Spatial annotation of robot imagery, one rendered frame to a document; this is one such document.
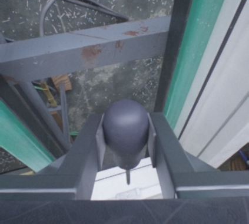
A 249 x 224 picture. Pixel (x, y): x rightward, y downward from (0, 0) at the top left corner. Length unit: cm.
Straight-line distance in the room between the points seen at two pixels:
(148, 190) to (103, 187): 9
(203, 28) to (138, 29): 7
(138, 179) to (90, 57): 29
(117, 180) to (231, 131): 27
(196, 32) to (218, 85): 8
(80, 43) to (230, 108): 17
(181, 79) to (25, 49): 17
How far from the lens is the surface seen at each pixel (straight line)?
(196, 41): 19
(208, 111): 26
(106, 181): 42
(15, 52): 22
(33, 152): 28
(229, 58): 21
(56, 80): 130
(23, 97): 61
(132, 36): 21
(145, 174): 42
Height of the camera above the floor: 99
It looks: 36 degrees down
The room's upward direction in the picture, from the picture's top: 160 degrees clockwise
